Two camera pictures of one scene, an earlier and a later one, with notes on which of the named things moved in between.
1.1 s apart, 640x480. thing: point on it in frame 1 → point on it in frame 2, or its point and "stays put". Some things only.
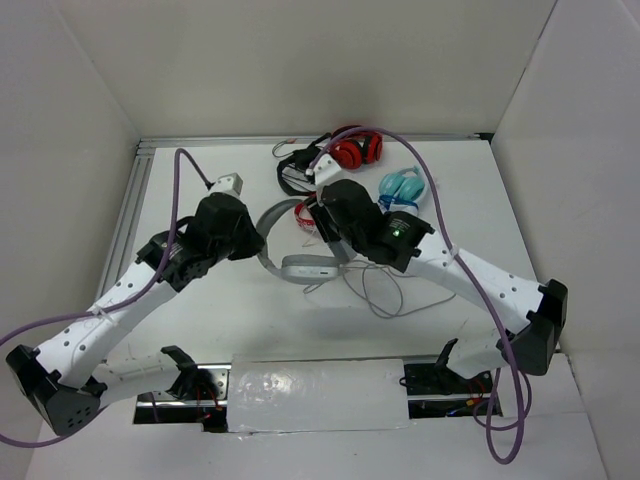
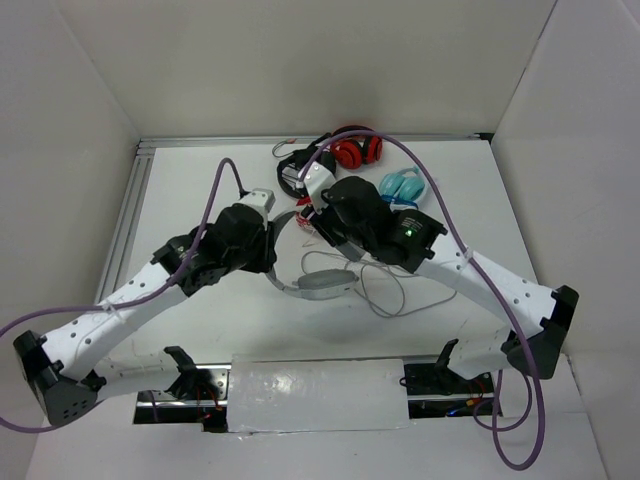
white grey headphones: (300, 268) → (318, 283)
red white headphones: (303, 214) stays put
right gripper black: (319, 212) stays put
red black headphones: (353, 151) stays put
